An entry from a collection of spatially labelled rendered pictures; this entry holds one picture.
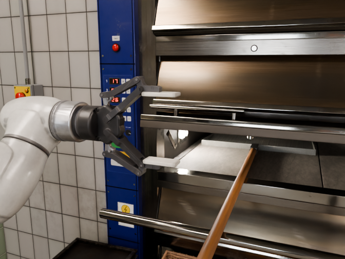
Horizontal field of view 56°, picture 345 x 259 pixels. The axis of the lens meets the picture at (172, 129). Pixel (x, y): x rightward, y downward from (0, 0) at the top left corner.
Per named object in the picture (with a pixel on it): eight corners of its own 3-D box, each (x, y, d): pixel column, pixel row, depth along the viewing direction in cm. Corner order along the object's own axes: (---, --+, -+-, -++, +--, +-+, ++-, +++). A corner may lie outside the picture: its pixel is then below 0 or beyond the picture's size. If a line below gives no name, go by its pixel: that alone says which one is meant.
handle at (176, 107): (148, 119, 115) (150, 119, 116) (242, 127, 102) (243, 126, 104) (149, 103, 114) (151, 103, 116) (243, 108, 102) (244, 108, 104)
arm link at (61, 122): (77, 136, 77) (98, 138, 75) (51, 145, 69) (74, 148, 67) (75, 98, 75) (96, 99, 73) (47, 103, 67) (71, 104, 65)
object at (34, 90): (27, 105, 149) (25, 83, 147) (44, 106, 145) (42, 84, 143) (14, 107, 142) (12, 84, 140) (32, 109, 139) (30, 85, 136)
